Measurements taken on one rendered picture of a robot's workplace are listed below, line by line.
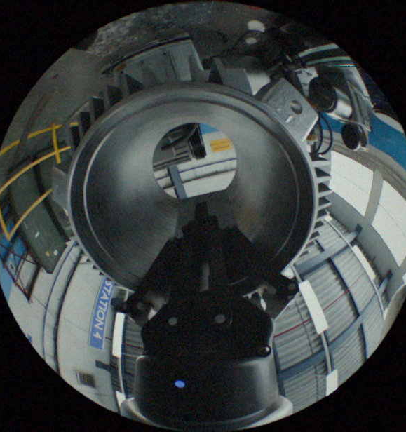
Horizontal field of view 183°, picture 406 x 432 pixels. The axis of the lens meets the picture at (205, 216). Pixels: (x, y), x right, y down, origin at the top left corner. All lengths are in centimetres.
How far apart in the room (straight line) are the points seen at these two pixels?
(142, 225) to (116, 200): 5
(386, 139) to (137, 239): 617
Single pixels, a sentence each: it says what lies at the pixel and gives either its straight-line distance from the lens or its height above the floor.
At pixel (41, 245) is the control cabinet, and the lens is 272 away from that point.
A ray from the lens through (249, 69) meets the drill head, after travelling 54.
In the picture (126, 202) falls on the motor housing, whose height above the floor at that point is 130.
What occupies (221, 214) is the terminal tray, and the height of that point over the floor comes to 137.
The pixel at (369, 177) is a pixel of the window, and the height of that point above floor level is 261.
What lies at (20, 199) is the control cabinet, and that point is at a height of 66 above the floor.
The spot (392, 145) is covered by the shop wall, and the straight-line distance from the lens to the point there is 605.
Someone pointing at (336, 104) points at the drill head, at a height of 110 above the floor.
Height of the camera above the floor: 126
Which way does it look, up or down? 33 degrees up
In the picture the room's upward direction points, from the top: 164 degrees clockwise
